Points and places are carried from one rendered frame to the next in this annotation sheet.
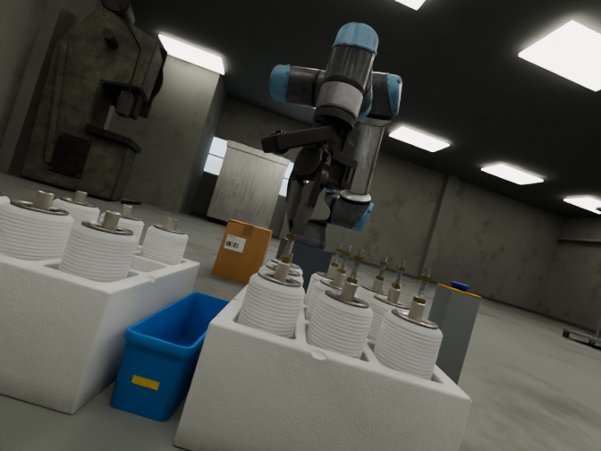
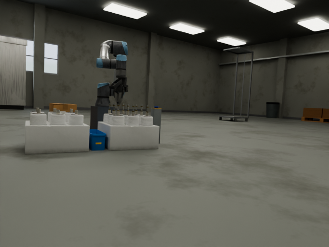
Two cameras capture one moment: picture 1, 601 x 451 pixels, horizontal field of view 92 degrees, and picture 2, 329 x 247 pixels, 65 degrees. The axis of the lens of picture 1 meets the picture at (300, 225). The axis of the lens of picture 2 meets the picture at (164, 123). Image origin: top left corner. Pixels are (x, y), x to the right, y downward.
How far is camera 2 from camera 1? 1.51 m
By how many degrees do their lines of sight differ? 28
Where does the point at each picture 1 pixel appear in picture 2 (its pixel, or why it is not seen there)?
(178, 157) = not seen: outside the picture
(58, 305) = (80, 131)
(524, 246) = (203, 73)
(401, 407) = (148, 131)
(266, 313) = (119, 122)
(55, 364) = (82, 142)
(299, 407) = (130, 136)
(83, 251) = (78, 120)
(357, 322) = (136, 118)
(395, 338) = (144, 120)
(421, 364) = (150, 123)
